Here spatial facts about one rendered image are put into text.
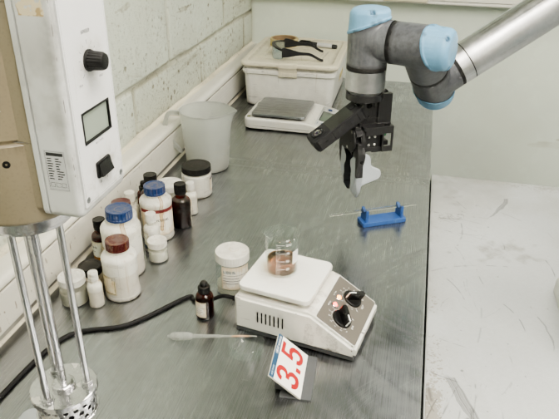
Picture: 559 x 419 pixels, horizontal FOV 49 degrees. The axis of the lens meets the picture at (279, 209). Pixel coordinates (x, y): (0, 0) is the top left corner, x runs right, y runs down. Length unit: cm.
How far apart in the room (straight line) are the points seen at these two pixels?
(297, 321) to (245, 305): 9
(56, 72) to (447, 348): 74
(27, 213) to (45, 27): 15
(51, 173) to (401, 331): 68
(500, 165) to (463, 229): 112
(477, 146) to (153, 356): 171
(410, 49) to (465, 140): 133
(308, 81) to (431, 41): 90
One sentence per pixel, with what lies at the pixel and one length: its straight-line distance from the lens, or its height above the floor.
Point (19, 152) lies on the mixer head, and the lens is 51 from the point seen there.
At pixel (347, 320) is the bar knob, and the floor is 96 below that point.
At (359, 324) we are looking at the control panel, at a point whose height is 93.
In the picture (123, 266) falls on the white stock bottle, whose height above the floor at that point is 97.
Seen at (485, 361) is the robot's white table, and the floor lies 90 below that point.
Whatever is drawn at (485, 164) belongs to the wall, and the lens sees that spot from 245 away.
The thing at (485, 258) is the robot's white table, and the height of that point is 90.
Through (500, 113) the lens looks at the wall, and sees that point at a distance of 238.
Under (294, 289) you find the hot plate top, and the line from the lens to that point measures 95.
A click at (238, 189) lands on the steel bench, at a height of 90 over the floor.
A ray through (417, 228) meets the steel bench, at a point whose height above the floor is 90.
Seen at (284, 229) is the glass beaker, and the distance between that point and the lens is 98.
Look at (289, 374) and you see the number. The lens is 91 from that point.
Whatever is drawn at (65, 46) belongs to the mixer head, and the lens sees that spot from 47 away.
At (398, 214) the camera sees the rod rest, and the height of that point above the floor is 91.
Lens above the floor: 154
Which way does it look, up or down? 28 degrees down
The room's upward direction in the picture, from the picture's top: 1 degrees clockwise
